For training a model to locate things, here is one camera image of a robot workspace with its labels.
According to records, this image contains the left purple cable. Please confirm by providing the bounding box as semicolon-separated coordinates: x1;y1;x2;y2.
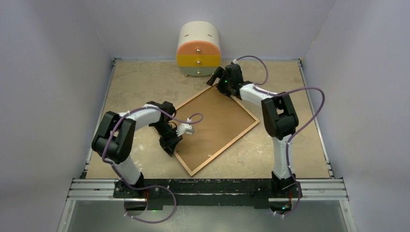
102;106;205;224

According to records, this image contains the brown backing board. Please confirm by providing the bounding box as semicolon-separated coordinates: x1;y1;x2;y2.
160;86;257;174

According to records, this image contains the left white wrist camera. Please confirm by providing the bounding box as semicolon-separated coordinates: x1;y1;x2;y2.
176;118;194;136

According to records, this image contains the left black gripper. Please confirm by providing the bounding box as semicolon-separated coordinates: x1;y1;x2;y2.
152;122;183;156

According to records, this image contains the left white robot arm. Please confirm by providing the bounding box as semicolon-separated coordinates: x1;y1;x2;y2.
91;101;182;198

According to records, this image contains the aluminium rail frame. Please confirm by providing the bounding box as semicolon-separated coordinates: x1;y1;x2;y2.
56;58;358;232

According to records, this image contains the round drawer cabinet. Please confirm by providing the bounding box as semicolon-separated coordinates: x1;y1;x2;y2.
176;21;221;77

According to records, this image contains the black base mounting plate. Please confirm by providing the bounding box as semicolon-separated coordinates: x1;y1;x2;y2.
113;178;302;213

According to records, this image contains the purple cable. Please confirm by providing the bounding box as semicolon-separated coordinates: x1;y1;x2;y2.
102;106;205;224
232;55;326;218

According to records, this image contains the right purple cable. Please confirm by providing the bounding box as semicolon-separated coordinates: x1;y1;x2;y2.
232;55;326;218

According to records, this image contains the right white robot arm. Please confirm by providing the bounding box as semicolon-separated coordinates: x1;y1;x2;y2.
207;63;299;197

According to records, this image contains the wooden picture frame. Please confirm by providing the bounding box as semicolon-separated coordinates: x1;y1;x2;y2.
153;84;261;177

